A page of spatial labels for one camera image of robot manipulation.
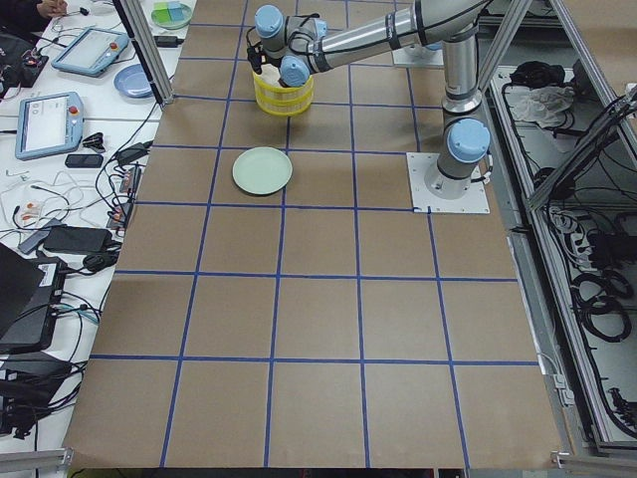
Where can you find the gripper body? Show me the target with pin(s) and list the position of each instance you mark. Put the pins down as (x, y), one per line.
(269, 68)

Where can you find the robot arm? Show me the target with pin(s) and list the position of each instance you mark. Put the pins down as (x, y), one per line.
(352, 92)

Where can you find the green plate with blocks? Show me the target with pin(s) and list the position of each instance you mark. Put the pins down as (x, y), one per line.
(171, 15)

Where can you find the black power adapter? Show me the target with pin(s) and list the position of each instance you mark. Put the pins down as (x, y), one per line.
(165, 41)

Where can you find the pale green plate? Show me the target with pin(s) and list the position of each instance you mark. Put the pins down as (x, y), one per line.
(262, 170)

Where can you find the blue plate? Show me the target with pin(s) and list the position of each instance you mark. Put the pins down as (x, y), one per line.
(132, 82)

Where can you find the upper teach pendant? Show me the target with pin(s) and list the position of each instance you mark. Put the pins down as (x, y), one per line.
(92, 52)

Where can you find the teach pendant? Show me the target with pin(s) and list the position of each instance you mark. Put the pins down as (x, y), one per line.
(92, 52)
(49, 125)

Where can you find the black phone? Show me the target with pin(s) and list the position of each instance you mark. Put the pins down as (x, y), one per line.
(84, 160)

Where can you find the lower teach pendant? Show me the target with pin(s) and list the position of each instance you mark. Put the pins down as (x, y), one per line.
(49, 125)

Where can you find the black power brick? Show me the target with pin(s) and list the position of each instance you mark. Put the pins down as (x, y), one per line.
(76, 240)

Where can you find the black laptop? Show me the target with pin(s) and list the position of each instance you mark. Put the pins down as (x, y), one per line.
(30, 290)

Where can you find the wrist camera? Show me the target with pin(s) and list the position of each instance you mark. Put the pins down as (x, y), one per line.
(255, 58)

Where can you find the aluminium frame post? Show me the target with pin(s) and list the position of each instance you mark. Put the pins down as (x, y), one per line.
(136, 26)

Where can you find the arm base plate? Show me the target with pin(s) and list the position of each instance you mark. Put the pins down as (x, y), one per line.
(417, 56)
(432, 192)

